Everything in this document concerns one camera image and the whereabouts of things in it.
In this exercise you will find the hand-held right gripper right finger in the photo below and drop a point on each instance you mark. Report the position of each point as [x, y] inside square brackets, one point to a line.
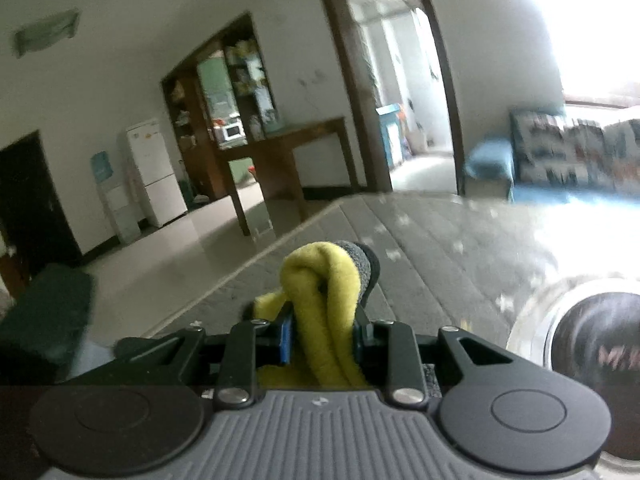
[356, 340]

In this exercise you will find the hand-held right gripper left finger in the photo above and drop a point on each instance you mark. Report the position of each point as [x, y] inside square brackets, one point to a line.
[286, 340]

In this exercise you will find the yellow and grey cleaning cloth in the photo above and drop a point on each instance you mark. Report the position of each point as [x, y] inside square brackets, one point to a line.
[325, 300]

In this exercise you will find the dark wooden shelf cabinet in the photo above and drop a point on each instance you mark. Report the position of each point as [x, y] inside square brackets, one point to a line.
[192, 160]

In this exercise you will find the dark wooden desk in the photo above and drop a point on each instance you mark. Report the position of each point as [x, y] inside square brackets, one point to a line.
[300, 135]

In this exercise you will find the blue cabinet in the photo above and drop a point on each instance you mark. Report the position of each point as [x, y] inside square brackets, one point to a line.
[390, 135]

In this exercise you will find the white refrigerator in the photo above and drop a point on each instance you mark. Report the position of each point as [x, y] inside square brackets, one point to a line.
[155, 175]

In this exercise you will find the white microwave oven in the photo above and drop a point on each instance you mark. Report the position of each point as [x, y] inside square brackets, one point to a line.
[232, 132]

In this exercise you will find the white water dispenser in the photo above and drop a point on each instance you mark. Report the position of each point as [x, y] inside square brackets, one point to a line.
[117, 205]

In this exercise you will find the blue sofa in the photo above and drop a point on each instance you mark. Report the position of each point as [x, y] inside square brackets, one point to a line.
[487, 160]

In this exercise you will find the dark green block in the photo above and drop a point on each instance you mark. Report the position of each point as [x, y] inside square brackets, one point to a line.
[45, 320]

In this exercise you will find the round black induction cooktop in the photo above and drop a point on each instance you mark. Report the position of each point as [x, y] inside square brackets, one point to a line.
[600, 340]

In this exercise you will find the dark door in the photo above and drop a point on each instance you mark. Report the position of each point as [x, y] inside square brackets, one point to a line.
[30, 200]

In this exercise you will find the brown wooden door frame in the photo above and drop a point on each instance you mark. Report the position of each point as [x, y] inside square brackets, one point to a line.
[352, 85]

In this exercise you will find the green wall picture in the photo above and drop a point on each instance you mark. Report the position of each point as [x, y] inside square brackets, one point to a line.
[45, 32]

